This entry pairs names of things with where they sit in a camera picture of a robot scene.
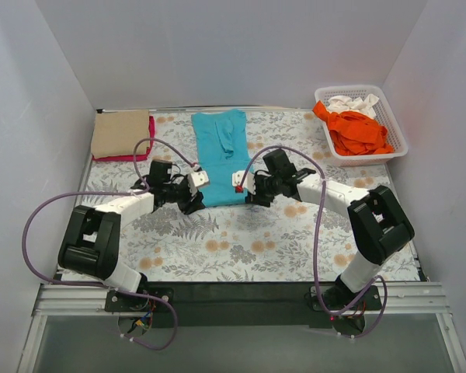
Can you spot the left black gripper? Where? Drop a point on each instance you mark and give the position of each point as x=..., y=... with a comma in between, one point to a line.
x=189, y=198

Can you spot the turquoise t shirt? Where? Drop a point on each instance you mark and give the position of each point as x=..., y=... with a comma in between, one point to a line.
x=222, y=151

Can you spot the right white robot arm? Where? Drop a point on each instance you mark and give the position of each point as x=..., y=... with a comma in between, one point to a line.
x=379, y=225

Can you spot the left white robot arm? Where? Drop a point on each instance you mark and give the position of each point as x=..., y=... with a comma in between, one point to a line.
x=91, y=243

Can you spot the floral table mat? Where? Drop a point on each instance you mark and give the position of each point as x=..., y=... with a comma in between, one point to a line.
x=288, y=241

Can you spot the folded magenta t shirt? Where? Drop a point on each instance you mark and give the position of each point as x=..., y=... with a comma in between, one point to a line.
x=130, y=157

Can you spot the orange t shirt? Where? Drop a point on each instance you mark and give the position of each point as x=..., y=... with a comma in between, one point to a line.
x=354, y=133

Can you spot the folded tan t shirt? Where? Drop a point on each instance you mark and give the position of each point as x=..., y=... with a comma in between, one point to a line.
x=117, y=133

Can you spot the white t shirt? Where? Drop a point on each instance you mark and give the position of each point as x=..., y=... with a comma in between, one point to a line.
x=340, y=104

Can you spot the white plastic basket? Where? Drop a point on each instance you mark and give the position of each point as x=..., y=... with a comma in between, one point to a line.
x=384, y=116

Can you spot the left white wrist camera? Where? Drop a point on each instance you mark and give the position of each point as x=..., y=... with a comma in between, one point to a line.
x=197, y=180

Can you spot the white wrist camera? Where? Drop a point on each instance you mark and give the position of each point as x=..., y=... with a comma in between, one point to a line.
x=243, y=181
x=197, y=180

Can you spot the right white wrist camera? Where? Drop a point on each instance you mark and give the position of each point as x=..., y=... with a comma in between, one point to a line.
x=243, y=181

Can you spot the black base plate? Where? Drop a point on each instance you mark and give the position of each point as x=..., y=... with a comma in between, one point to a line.
x=225, y=304

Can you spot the aluminium frame rail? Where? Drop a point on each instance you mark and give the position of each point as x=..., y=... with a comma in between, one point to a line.
x=398, y=297

